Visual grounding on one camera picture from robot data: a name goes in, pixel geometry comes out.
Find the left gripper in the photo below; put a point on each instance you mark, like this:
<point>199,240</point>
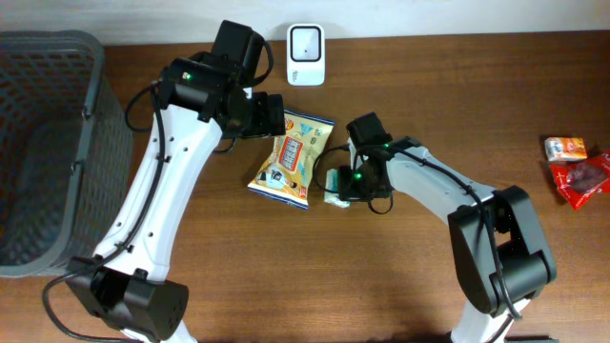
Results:
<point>270,115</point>

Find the white barcode scanner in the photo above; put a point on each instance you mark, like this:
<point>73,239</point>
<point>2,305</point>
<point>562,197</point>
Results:
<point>306,55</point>

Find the grey plastic mesh basket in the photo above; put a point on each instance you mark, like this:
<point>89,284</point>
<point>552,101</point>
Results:
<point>65,150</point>

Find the orange tissue pack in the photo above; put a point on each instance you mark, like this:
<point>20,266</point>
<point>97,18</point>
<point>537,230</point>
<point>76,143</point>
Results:
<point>565,149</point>

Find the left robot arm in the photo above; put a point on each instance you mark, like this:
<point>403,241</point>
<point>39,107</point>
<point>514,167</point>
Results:
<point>197,103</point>

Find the teal tissue pack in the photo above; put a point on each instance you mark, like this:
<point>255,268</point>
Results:
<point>331,194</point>

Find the red candy bag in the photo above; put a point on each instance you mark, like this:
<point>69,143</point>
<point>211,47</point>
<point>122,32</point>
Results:
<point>578,182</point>

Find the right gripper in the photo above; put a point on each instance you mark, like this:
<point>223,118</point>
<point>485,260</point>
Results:
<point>350,191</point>

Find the beige wet wipes pack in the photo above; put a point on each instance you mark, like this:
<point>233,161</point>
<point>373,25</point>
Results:
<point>287,173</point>

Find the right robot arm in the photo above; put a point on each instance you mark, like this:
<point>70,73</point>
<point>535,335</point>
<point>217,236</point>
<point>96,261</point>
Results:
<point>502,257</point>

